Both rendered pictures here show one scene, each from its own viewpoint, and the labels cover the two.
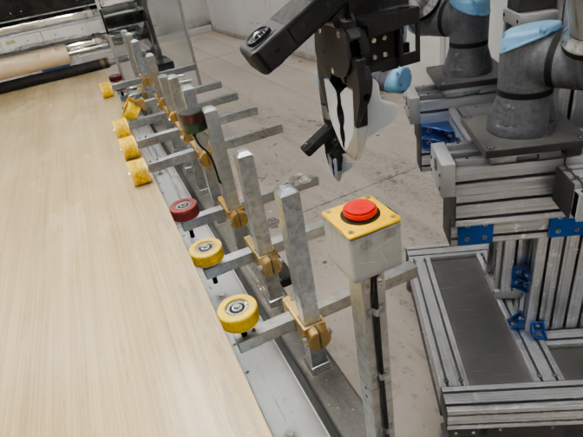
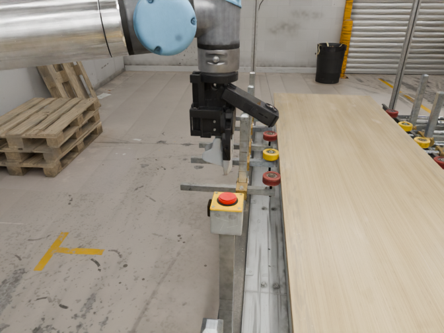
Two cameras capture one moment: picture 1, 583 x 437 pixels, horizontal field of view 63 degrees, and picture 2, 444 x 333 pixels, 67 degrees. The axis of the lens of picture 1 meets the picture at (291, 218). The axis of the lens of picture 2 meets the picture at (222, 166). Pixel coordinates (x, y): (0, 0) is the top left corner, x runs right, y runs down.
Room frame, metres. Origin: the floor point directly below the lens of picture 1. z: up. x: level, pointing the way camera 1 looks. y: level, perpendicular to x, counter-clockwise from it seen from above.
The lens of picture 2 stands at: (1.06, 0.17, 1.64)
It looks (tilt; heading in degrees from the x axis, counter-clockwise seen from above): 28 degrees down; 205
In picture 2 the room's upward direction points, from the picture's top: straight up
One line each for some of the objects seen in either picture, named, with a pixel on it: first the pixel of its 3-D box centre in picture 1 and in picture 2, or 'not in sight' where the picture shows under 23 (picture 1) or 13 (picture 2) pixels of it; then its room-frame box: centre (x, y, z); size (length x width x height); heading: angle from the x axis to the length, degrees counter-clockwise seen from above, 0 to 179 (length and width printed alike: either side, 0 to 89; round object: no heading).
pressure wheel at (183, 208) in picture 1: (187, 220); not in sight; (1.20, 0.29, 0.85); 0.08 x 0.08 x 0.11
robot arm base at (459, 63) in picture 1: (468, 55); not in sight; (1.52, -0.65, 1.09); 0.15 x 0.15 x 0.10
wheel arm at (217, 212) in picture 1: (252, 201); not in sight; (1.26, 0.11, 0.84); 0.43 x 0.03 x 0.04; 108
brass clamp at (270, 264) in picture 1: (263, 253); not in sight; (0.99, 0.09, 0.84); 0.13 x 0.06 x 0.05; 18
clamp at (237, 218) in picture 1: (232, 211); not in sight; (1.22, 0.17, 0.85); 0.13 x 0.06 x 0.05; 18
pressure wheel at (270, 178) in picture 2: not in sight; (271, 185); (-0.22, -0.18, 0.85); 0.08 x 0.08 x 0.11
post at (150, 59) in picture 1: (165, 107); not in sight; (2.15, 0.47, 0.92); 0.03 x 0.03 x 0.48; 18
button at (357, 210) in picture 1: (359, 211); (227, 199); (0.48, -0.08, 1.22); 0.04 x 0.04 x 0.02
